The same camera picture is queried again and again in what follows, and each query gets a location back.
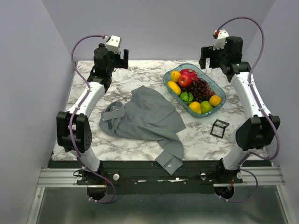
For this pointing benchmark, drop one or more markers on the aluminium rail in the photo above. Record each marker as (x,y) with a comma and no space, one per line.
(60,177)

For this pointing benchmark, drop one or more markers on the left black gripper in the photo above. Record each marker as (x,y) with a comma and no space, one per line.
(121,63)

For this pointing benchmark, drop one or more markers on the dark purple grapes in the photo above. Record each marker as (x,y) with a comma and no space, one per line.
(200,90)

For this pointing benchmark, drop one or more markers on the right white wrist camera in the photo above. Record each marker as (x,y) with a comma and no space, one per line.
(220,37)

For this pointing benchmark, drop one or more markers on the pink dragon fruit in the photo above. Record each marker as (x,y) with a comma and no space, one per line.
(191,73)

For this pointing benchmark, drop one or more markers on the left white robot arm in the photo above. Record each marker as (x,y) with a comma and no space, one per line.
(73,129)

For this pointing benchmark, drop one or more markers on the clear teal fruit tub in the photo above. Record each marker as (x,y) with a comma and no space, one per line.
(215,87)

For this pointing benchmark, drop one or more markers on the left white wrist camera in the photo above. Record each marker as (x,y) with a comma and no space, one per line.
(113,43)

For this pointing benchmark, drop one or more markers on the grey button shirt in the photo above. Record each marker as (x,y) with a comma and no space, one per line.
(148,116)

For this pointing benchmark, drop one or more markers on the yellow mango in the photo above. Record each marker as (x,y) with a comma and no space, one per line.
(175,87)

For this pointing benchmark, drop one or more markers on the green striped melon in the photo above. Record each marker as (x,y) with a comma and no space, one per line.
(186,97)

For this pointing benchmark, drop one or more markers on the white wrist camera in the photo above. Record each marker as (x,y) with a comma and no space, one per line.
(113,43)
(220,37)

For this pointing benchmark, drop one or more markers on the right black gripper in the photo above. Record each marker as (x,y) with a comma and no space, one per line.
(208,52)

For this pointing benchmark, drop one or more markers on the yellow pear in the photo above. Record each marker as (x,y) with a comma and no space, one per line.
(195,107)

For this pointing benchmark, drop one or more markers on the red apple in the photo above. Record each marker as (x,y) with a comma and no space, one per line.
(185,80)

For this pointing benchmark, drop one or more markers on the right black square frame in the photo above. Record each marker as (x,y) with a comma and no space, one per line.
(218,128)

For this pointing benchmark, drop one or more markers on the orange at tub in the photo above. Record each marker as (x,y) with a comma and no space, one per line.
(175,75)
(215,100)

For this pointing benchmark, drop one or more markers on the orange at tub front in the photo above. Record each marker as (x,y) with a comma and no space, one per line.
(215,100)

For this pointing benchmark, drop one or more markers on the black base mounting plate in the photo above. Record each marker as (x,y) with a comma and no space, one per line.
(149,178)

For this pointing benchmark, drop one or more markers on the orange at tub back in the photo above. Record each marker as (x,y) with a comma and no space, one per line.
(175,75)

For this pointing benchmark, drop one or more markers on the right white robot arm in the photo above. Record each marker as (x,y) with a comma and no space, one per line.
(259,127)

